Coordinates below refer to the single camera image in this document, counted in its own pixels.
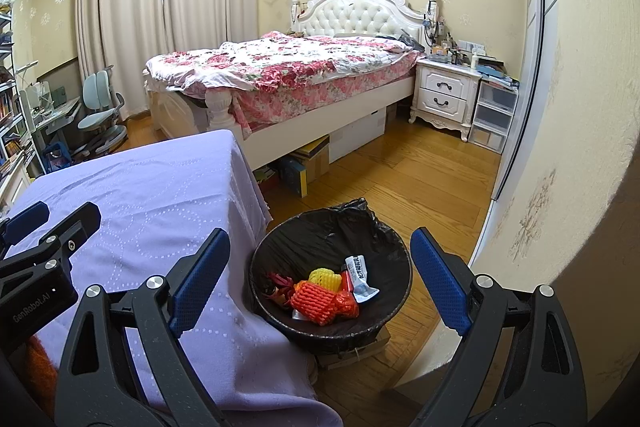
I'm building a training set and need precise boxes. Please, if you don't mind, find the yellow foam fruit net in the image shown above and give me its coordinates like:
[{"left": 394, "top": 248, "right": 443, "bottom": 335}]
[{"left": 308, "top": 268, "right": 346, "bottom": 290}]

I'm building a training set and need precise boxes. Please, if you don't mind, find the orange fuzzy clothing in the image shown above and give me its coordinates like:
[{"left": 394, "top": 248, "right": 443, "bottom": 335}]
[{"left": 22, "top": 334, "right": 61, "bottom": 418}]

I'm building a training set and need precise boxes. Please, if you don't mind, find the white wardrobe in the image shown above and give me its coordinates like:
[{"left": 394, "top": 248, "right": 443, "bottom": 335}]
[{"left": 492, "top": 0, "right": 561, "bottom": 202}]

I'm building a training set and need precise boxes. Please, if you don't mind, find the stack of books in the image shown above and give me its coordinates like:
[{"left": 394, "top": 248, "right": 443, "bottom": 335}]
[{"left": 477, "top": 59, "right": 521, "bottom": 88}]

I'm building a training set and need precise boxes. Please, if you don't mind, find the purple tablecloth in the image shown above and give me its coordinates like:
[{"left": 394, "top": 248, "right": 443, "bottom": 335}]
[{"left": 0, "top": 129, "right": 346, "bottom": 427}]

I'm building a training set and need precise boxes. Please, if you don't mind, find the white printed wrapper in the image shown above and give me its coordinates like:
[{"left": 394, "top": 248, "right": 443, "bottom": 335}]
[{"left": 344, "top": 254, "right": 381, "bottom": 303}]

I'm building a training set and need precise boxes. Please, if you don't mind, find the white nightstand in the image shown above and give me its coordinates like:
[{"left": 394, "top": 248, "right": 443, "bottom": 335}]
[{"left": 409, "top": 57, "right": 483, "bottom": 142}]

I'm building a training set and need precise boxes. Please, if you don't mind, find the blue plastic stool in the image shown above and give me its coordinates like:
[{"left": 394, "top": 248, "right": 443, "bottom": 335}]
[{"left": 42, "top": 143, "right": 72, "bottom": 172}]

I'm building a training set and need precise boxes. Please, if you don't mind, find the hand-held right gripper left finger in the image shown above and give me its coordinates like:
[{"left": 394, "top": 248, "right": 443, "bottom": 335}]
[{"left": 52, "top": 228, "right": 236, "bottom": 427}]

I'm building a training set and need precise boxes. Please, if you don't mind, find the white storage box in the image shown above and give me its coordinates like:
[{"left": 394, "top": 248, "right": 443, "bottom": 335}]
[{"left": 327, "top": 107, "right": 388, "bottom": 164}]

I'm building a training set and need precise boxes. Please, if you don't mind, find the pink floral bed sheet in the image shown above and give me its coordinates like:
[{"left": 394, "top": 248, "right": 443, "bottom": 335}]
[{"left": 232, "top": 67, "right": 418, "bottom": 132}]

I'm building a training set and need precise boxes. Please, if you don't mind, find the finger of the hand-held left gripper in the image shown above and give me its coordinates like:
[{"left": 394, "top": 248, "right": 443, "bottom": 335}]
[
  {"left": 0, "top": 201, "right": 51, "bottom": 258},
  {"left": 0, "top": 202, "right": 102, "bottom": 280}
]

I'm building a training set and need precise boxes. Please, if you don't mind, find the red foam fruit net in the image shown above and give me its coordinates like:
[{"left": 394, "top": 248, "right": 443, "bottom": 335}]
[{"left": 290, "top": 282, "right": 337, "bottom": 327}]

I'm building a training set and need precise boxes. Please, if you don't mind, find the white study desk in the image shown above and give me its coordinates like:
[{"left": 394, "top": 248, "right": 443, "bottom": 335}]
[{"left": 20, "top": 84, "right": 83, "bottom": 168}]

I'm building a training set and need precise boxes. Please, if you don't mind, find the white bed with tufted headboard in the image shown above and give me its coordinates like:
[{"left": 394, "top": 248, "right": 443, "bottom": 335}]
[{"left": 144, "top": 0, "right": 441, "bottom": 172}]

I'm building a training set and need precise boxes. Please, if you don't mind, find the light green desk chair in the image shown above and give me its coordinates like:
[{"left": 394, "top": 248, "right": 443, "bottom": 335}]
[{"left": 77, "top": 67, "right": 128, "bottom": 155}]

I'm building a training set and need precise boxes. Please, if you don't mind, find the round bin with black liner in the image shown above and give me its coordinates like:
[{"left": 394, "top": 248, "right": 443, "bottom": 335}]
[{"left": 249, "top": 198, "right": 413, "bottom": 355}]

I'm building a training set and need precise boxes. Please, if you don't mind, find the clear plastic drawer unit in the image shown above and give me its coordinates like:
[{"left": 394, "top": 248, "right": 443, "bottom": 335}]
[{"left": 470, "top": 82, "right": 518, "bottom": 152}]

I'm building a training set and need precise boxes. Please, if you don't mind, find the brown cardboard box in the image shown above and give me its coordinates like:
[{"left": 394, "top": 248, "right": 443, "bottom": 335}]
[{"left": 292, "top": 134, "right": 332, "bottom": 182}]

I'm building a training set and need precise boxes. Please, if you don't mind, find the white bookshelf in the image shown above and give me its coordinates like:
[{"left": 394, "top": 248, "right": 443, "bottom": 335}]
[{"left": 0, "top": 0, "right": 33, "bottom": 202}]

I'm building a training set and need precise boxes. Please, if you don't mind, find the floral quilt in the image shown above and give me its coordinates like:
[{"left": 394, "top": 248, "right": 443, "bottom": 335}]
[{"left": 145, "top": 32, "right": 418, "bottom": 90}]

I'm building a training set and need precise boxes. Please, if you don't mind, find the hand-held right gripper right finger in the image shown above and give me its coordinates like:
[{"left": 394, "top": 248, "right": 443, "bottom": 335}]
[{"left": 400, "top": 227, "right": 586, "bottom": 427}]

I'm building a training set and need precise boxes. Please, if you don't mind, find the blue and yellow box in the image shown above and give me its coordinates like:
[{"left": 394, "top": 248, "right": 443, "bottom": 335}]
[{"left": 277, "top": 157, "right": 308, "bottom": 198}]

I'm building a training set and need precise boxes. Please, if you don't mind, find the red plastic bag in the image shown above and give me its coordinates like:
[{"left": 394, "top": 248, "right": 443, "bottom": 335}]
[{"left": 334, "top": 289, "right": 361, "bottom": 319}]

